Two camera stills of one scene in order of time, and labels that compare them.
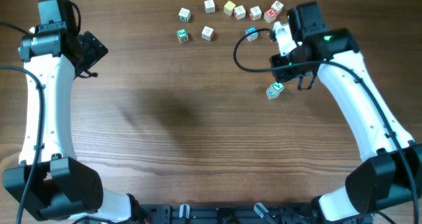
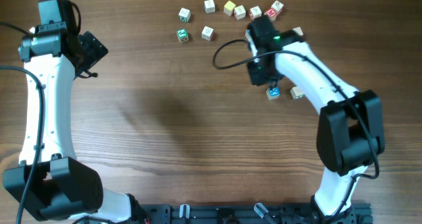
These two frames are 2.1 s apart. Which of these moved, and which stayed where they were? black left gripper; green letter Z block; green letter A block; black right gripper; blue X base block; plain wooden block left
Moved: black right gripper; green letter Z block
Stayed: green letter A block; black left gripper; blue X base block; plain wooden block left
